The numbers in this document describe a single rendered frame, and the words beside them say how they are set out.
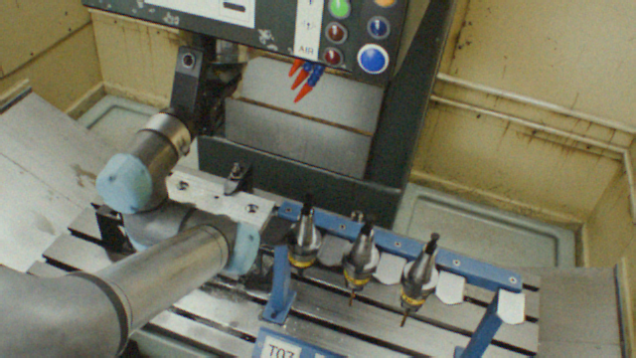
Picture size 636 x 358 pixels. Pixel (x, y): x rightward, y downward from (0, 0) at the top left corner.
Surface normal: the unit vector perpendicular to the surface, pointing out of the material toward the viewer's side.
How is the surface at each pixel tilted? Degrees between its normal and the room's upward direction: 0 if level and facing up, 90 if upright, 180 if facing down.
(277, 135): 88
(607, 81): 90
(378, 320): 0
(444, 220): 0
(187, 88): 64
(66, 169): 24
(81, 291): 36
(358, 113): 90
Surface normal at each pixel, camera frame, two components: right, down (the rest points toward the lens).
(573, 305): -0.30, -0.79
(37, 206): 0.47, -0.56
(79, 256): 0.10, -0.74
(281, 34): -0.33, 0.61
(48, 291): 0.50, -0.83
